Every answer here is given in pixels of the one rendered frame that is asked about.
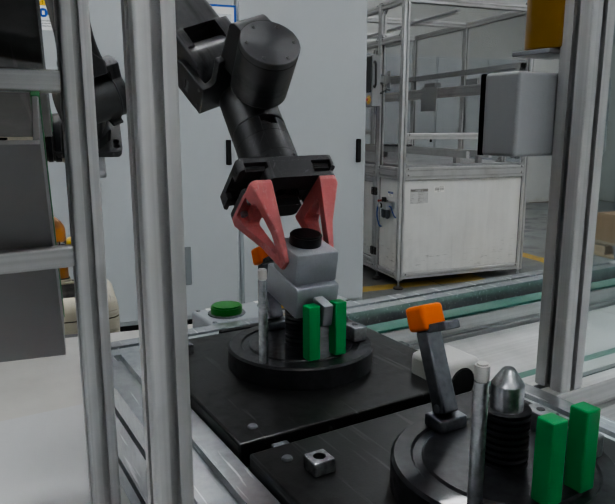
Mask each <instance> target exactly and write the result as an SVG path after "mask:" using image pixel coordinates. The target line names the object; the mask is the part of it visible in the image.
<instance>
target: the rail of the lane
mask: <svg viewBox="0 0 615 504"><path fill-rule="evenodd" d="M542 282H543V269H542V270H536V271H530V272H524V273H518V274H512V275H506V276H500V277H494V278H488V279H482V280H477V281H471V282H465V283H459V284H453V285H447V286H441V287H435V288H429V289H423V290H417V291H411V292H405V293H399V294H393V295H387V296H382V297H376V298H370V299H364V300H358V301H352V302H346V303H347V304H346V316H347V317H348V319H350V320H352V321H356V322H358V323H360V324H363V325H365V326H367V325H372V324H378V323H383V322H388V321H393V320H398V319H403V318H407V316H406V309H408V308H410V307H414V306H419V305H424V304H429V303H435V302H439V303H441V305H442V309H443V311H444V310H450V309H455V308H460V307H465V306H470V305H475V304H481V303H486V302H491V301H496V300H501V299H506V298H511V297H517V296H522V295H527V294H532V293H537V292H542ZM258 325H259V322H258V317H257V318H251V319H245V320H239V321H233V322H227V323H221V324H215V325H209V326H203V327H197V328H191V329H188V339H192V338H198V337H203V336H209V335H214V334H220V333H226V332H231V331H237V330H243V329H248V328H251V327H254V326H258ZM132 352H139V353H140V344H139V337H138V338H132V339H126V340H120V341H114V342H111V355H112V356H114V358H115V359H116V360H117V361H121V354H127V353H132Z"/></svg>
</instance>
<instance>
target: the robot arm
mask: <svg viewBox="0 0 615 504"><path fill-rule="evenodd" d="M175 14H176V40H177V66H178V87H179V88H180V90H181V91H182V92H183V94H184V95H185V96H186V97H187V99H188V100H189V101H190V103H191V104H192V105H193V106H194V108H195V109H196V110H197V112H198V113H199V114H201V113H203V112H206V111H208V110H211V109H214V108H216V107H219V106H220V108H221V111H222V114H223V117H224V120H225V122H226V125H227V128H228V131H229V134H230V137H231V139H232V142H233V145H234V148H235V151H236V153H237V156H238V160H236V161H235V163H234V165H233V167H232V170H231V172H230V174H229V177H228V179H227V182H226V184H225V186H224V189H223V191H222V193H221V196H220V199H221V202H222V205H223V208H224V209H225V210H227V209H228V208H229V206H234V208H233V210H232V212H231V217H232V221H233V224H234V226H235V227H236V228H237V229H238V230H240V231H241V232H242V233H243V234H245V235H246V236H247V237H248V238H250V239H251V240H252V241H253V242H255V243H256V244H257V245H258V246H260V247H261V248H262V249H263V250H264V251H265V252H266V253H267V254H268V255H269V257H270V258H271V259H272V260H273V261H274V262H275V263H276V264H277V265H278V266H279V268H280V269H282V270H284V269H285V268H286V267H287V265H288V264H289V257H288V252H287V246H286V241H285V236H284V232H283V228H282V223H281V219H280V216H289V215H294V214H295V213H297V214H296V216H295V217H296V220H297V221H298V223H299V225H300V226H301V228H309V229H314V230H317V231H319V232H320V233H321V229H320V225H319V216H320V218H321V225H322V233H323V237H322V240H323V241H325V242H326V243H328V244H329V245H330V246H332V247H333V248H334V243H333V216H334V208H335V200H336V192H337V184H338V182H337V179H336V177H335V175H334V172H333V170H334V168H335V165H334V163H333V161H332V158H331V156H330V155H305V156H298V155H297V152H296V150H295V147H294V145H293V142H292V140H291V137H290V135H289V132H288V130H287V128H286V125H285V122H284V120H283V118H282V115H281V113H280V110H279V108H278V105H280V104H281V103H282V102H283V101H284V100H285V98H286V96H287V92H288V89H289V86H290V83H291V80H292V76H293V73H294V70H295V67H296V64H297V60H298V57H299V54H300V50H301V47H300V43H299V40H298V38H297V37H296V36H295V34H294V33H293V32H292V31H290V30H289V29H288V28H286V27H285V26H283V25H280V24H278V23H275V22H272V21H270V19H269V18H268V17H267V16H266V15H264V14H260V15H257V16H254V17H250V18H247V19H244V20H240V21H237V22H234V23H231V22H230V20H229V19H228V17H227V16H223V17H219V16H218V14H217V13H216V12H215V10H214V9H213V7H212V6H211V5H210V3H209V2H208V1H207V0H175ZM90 28H91V44H92V59H93V75H94V91H95V106H96V122H97V137H98V153H99V157H120V156H121V155H122V149H123V147H122V139H121V131H120V124H121V123H123V119H122V115H125V114H127V107H126V89H125V82H124V80H123V78H122V77H121V72H120V68H119V63H118V61H117V60H116V59H115V58H114V57H112V56H110V55H106V56H103V57H102V56H101V54H100V51H99V49H98V47H97V44H96V41H95V38H94V35H93V31H92V27H91V23H90ZM52 98H53V102H54V105H55V108H56V110H57V113H53V114H58V115H59V124H60V138H61V151H62V152H56V151H55V150H53V154H54V157H56V156H57V157H58V158H65V156H64V142H63V129H62V116H61V102H60V93H52ZM53 114H52V115H53ZM300 200H302V202H303V204H302V206H301V202H300ZM300 206H301V208H300ZM299 208H300V209H299ZM298 210H299V211H298ZM297 211H298V212H297ZM261 218H263V219H264V221H265V223H266V225H267V227H268V229H269V231H270V233H271V235H272V238H273V241H274V243H273V242H272V241H271V239H270V238H269V237H268V235H267V234H266V233H265V231H264V230H263V229H262V227H261V226H260V220H261ZM274 244H275V245H274Z"/></svg>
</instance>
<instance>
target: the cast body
mask: <svg viewBox="0 0 615 504"><path fill-rule="evenodd" d="M285 241H286V246H287V252H288V257H289V264H288V265H287V267H286V268H285V269H284V270H282V269H280V268H279V266H278V265H277V264H276V263H275V262H274V263H269V264H268V273H267V291H268V292H269V293H270V294H271V295H272V296H273V297H274V298H275V299H276V300H277V301H278V302H279V303H280V304H281V305H282V306H283V307H284V308H285V309H286V310H287V311H288V312H289V313H290V314H291V315H292V316H293V317H294V318H296V319H298V318H303V305H304V304H310V303H315V304H317V305H319V306H320V325H321V326H328V325H331V324H332V316H333V307H334V306H333V305H332V304H331V303H330V302H329V301H330V300H335V299H337V296H338V288H339V285H338V283H337V282H336V281H335V278H336V271H337V262H338V251H337V250H336V249H335V248H333V247H332V246H330V245H329V244H328V243H326V242H325V241H323V240H322V234H321V233H320V232H319V231H317V230H314V229H309V228H297V229H294V230H292V231H291V232H290V237H289V238H285Z"/></svg>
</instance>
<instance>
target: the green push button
mask: <svg viewBox="0 0 615 504"><path fill-rule="evenodd" d="M241 313H242V304H240V303H239V302H237V301H219V302H215V303H213V304H212V305H211V314H212V315H215V316H221V317H229V316H236V315H239V314H241Z"/></svg>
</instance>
